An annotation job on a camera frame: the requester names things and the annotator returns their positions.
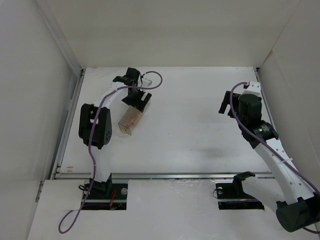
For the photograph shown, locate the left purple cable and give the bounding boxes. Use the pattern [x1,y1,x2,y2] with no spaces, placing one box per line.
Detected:
[58,71,164,235]

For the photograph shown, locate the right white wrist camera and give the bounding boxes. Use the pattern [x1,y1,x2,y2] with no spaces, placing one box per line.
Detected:
[243,81,261,97]

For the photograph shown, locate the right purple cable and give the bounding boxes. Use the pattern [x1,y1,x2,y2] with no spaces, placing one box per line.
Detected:
[229,81,320,235]

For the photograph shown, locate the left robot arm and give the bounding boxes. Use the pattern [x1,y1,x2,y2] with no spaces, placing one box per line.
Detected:
[78,67,152,199]

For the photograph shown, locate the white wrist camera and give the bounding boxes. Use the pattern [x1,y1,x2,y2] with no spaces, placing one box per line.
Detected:
[243,81,261,97]
[140,78,153,88]

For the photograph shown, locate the white foam front board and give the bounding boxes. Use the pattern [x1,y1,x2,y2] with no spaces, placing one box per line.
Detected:
[28,180,318,240]

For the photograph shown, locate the purple cable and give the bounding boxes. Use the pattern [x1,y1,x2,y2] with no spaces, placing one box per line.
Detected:
[229,81,320,235]
[58,71,164,235]

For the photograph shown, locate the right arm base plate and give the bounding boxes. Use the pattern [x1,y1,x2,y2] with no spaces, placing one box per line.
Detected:
[212,182,265,210]

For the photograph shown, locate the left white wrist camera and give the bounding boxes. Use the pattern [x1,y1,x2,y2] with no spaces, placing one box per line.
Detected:
[140,78,153,88]

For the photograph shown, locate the wooden block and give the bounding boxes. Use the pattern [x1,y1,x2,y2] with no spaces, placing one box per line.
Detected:
[127,111,142,126]

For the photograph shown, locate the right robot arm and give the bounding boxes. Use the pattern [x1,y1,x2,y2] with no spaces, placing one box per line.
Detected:
[218,91,320,233]

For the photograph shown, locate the clear plastic box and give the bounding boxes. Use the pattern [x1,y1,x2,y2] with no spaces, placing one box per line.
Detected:
[118,100,151,136]

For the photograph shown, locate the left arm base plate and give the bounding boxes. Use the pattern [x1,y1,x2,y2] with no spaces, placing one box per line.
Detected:
[82,183,128,211]

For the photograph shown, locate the front aluminium rail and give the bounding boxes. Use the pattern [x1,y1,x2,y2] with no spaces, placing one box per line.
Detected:
[53,171,292,180]

